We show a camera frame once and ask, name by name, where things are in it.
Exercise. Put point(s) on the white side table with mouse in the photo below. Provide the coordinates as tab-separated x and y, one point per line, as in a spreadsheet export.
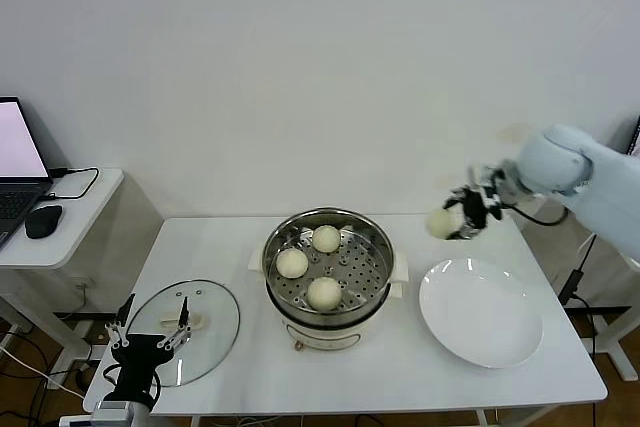
75	242

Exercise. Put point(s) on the stainless steel steamer basket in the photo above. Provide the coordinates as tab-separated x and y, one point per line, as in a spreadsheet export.
370	267

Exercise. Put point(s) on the white side table with sticker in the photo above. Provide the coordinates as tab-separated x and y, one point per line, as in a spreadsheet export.
615	347

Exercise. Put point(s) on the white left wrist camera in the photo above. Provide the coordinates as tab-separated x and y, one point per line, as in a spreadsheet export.
114	408

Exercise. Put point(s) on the white round plate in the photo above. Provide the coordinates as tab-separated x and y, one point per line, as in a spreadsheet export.
480	312

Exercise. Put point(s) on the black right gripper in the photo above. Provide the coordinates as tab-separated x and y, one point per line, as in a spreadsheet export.
475	207

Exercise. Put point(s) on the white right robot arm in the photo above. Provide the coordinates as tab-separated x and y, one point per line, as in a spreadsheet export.
555	167

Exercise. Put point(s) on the cream electric cooker base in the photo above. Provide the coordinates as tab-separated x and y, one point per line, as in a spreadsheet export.
325	334

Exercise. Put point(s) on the laptop with blank pink screen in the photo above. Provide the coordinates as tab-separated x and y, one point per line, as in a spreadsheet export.
15	147

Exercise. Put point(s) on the white steamed baozi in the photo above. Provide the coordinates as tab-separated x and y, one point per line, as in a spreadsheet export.
292	263
442	223
326	238
324	294

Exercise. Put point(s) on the black computer mouse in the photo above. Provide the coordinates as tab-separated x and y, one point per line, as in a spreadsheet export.
44	221

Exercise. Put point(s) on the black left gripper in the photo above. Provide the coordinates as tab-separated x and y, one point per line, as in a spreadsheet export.
142	357

